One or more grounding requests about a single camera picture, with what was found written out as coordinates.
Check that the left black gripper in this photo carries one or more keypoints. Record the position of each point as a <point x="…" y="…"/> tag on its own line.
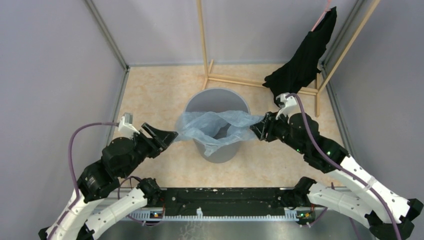
<point x="161" y="140"/>

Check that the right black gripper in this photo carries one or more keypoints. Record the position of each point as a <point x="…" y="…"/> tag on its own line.
<point x="271" y="122"/>

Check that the light blue trash bag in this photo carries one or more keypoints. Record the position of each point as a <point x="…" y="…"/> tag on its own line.
<point x="214" y="130"/>

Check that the grey plastic trash bin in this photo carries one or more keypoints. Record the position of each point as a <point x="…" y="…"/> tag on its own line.
<point x="217" y="100"/>

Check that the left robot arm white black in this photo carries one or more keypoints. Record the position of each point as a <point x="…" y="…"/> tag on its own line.
<point x="118" y="160"/>

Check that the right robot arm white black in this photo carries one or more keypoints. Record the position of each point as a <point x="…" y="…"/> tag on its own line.
<point x="387" y="215"/>

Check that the black hanging garment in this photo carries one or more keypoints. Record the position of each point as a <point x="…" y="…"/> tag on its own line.
<point x="302" y="68"/>

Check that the wooden clothes rack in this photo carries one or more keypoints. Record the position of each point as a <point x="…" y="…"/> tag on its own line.
<point x="355" y="22"/>

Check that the pink clothes hanger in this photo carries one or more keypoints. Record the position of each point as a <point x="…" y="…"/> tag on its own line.
<point x="326" y="9"/>

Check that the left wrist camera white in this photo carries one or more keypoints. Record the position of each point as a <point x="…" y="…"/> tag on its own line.
<point x="125" y="126"/>

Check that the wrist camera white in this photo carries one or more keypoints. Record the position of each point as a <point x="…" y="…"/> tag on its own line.
<point x="125" y="126"/>
<point x="287" y="103"/>

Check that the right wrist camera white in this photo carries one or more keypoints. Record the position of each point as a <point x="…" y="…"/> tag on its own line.
<point x="287" y="103"/>

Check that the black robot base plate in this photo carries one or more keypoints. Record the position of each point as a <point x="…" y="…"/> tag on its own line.
<point x="230" y="202"/>

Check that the white slotted cable duct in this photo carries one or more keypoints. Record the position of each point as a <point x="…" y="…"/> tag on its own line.
<point x="147" y="215"/>

